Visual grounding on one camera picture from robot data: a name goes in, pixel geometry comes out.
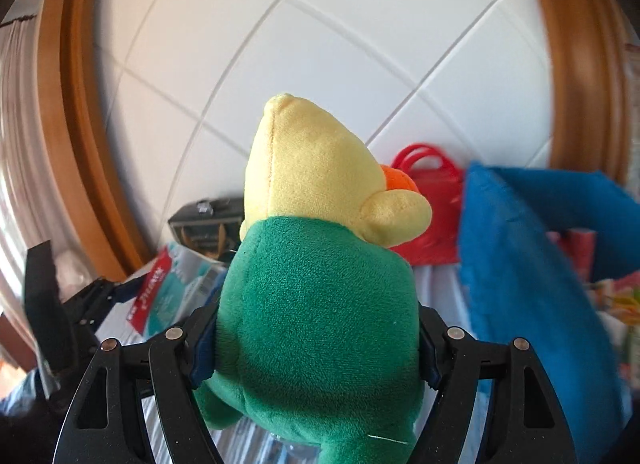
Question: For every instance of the pink foam blocks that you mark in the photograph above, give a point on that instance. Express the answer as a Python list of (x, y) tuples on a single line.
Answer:
[(575, 254)]

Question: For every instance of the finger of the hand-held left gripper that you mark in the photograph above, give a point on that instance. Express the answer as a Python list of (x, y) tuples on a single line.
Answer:
[(127, 290)]

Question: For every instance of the white plastic bag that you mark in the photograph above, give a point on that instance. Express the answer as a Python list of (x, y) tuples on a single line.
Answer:
[(75, 266)]

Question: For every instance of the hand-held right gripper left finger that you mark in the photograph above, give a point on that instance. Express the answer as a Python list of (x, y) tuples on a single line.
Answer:
[(201, 356)]

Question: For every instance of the green and yellow plush toy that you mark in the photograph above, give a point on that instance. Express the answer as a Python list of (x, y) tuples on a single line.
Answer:
[(310, 304)]

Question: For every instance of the pale curtain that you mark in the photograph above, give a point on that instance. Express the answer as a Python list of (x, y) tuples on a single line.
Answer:
[(20, 168)]

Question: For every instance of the red and teal tissue pack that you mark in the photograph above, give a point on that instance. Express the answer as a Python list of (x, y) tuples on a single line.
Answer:
[(170, 294)]

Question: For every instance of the wooden frame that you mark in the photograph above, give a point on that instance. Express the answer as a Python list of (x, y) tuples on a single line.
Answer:
[(585, 68), (80, 118)]

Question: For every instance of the blue plastic crate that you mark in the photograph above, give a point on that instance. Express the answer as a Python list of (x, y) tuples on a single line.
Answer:
[(505, 269)]

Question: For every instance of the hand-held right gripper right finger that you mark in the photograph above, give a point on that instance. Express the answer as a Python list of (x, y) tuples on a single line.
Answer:
[(429, 359)]

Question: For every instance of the red bear suitcase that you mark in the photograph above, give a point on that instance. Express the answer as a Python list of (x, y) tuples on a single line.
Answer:
[(435, 224)]

